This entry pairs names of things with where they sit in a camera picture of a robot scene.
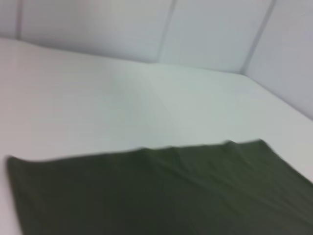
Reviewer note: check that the dark green printed t-shirt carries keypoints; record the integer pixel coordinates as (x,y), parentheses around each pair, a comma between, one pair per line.
(159,193)

